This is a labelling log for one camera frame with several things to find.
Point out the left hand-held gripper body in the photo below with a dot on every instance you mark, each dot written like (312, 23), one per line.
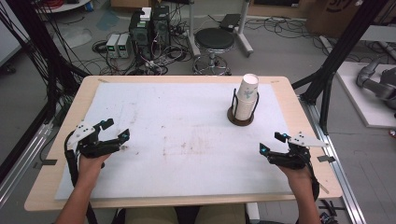
(93, 146)

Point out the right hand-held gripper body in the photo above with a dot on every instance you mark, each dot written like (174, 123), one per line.
(292, 157)

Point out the person's left hand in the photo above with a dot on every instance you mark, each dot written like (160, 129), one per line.
(90, 168)

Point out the person's right hand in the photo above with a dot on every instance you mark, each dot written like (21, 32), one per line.
(297, 179)

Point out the black tape piece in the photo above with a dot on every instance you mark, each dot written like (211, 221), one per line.
(326, 158)
(49, 162)

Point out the stack of white paper cups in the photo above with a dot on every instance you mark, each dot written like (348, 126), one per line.
(249, 93)

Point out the white table leg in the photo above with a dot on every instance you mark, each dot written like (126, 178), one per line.
(253, 213)

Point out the white table mat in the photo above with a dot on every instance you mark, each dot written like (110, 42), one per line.
(186, 161)

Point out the grey bench power supply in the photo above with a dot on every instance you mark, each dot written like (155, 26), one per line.
(112, 46)
(124, 46)

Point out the white platform board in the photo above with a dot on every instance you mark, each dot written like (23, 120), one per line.
(358, 102)

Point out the person's legs in khaki trousers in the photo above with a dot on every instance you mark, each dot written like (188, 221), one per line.
(149, 216)

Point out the black computer tower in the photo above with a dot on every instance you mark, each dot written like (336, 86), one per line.
(161, 29)
(140, 35)

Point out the white box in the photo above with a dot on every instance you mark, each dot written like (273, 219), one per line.
(145, 14)

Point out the black round stool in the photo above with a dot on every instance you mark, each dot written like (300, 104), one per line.
(214, 39)

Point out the white round table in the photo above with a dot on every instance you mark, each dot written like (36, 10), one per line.
(67, 6)

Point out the white metal stand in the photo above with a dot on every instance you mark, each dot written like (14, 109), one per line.
(190, 31)

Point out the black flat device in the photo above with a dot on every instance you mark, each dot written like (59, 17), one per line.
(229, 21)

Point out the cardboard box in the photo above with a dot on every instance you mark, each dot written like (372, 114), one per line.
(330, 18)

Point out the aluminium rail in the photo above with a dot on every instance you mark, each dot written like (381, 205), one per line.
(339, 174)
(21, 168)

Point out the black metal frame post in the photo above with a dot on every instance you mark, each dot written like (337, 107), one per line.
(34, 37)
(342, 46)

